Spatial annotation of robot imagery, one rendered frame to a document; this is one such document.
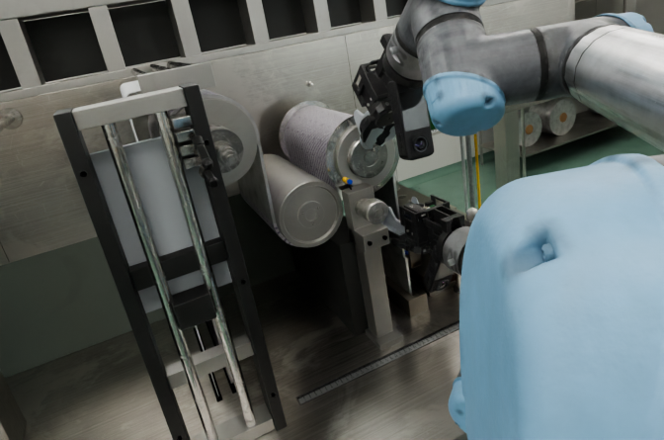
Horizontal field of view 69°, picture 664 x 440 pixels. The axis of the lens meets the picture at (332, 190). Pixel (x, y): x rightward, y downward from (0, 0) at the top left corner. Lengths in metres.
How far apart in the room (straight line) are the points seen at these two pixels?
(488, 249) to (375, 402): 0.70
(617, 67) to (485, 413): 0.32
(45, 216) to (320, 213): 0.56
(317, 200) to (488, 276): 0.69
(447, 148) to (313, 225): 3.60
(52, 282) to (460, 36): 0.94
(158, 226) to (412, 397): 0.48
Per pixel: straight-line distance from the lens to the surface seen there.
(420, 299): 1.01
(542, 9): 1.56
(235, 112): 0.77
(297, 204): 0.83
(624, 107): 0.42
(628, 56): 0.44
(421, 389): 0.86
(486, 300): 0.17
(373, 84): 0.71
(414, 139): 0.68
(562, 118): 4.57
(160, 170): 0.65
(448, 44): 0.52
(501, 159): 1.78
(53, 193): 1.10
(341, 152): 0.82
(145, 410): 0.99
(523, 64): 0.52
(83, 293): 1.18
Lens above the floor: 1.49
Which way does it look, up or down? 20 degrees down
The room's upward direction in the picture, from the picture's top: 10 degrees counter-clockwise
